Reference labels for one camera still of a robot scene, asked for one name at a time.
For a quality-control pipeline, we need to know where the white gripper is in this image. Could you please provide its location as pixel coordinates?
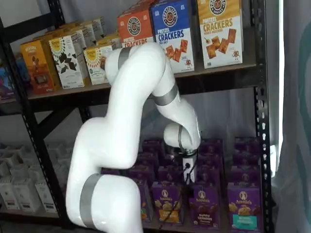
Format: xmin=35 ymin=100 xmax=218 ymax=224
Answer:
xmin=180 ymin=156 xmax=196 ymax=197

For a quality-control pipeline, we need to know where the blue purple snack package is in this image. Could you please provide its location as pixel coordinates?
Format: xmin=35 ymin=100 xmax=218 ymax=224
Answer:
xmin=0 ymin=67 xmax=16 ymax=100

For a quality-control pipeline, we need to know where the blue snack bag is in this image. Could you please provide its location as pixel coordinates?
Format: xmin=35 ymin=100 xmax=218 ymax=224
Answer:
xmin=15 ymin=52 xmax=32 ymax=85

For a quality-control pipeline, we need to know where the blue pretzel crackers box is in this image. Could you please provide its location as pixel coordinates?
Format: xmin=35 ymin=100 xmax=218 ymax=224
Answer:
xmin=150 ymin=0 xmax=195 ymax=74

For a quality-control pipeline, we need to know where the purple Annie's box teal patch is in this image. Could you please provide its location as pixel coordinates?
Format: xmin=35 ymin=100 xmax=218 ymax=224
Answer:
xmin=227 ymin=183 xmax=264 ymax=233

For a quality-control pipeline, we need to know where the purple Annie's box orange patch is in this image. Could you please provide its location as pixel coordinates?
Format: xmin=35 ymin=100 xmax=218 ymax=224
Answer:
xmin=152 ymin=182 xmax=185 ymax=225

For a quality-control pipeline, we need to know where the cream Simple Mills box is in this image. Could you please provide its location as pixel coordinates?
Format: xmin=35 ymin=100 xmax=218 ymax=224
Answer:
xmin=96 ymin=32 xmax=121 ymax=52
xmin=83 ymin=45 xmax=110 ymax=86

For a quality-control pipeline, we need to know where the purple Annie's box brown patch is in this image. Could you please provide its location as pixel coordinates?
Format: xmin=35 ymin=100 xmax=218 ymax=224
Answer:
xmin=189 ymin=184 xmax=227 ymax=229

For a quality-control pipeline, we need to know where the white Simple Mills box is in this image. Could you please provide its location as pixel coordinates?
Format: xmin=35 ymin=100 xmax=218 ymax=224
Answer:
xmin=90 ymin=16 xmax=107 ymax=41
xmin=48 ymin=31 xmax=85 ymax=90
xmin=69 ymin=22 xmax=96 ymax=49

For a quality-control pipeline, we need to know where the orange pretzel crackers box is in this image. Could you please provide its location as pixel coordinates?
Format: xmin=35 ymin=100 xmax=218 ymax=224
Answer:
xmin=117 ymin=0 xmax=156 ymax=50

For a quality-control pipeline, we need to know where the white box black label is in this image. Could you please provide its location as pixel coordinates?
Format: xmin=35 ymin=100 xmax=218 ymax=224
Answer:
xmin=35 ymin=180 xmax=58 ymax=215
xmin=13 ymin=179 xmax=41 ymax=212
xmin=0 ymin=178 xmax=20 ymax=211

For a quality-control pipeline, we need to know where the yellow pretzel crackers box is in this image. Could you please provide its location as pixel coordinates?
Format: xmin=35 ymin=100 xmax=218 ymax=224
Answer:
xmin=196 ymin=0 xmax=244 ymax=70

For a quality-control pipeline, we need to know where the black metal shelf rack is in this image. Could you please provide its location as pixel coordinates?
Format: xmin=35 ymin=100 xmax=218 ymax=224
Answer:
xmin=0 ymin=0 xmax=274 ymax=233

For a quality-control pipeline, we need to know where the pale fabric backdrop teal print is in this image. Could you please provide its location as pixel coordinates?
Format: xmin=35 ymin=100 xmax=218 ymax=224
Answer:
xmin=266 ymin=0 xmax=311 ymax=233

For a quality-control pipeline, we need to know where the orange Revival snack box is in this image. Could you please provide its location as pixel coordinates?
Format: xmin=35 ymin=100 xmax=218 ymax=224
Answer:
xmin=20 ymin=38 xmax=61 ymax=95

